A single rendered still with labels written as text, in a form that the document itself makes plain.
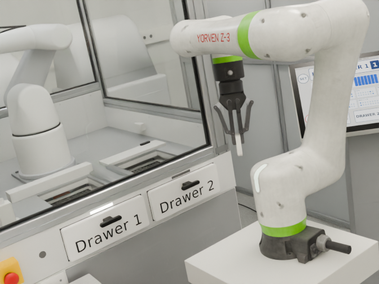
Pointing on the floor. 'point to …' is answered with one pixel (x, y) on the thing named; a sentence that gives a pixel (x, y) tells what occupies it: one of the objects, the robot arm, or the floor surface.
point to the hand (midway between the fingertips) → (238, 144)
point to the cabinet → (160, 247)
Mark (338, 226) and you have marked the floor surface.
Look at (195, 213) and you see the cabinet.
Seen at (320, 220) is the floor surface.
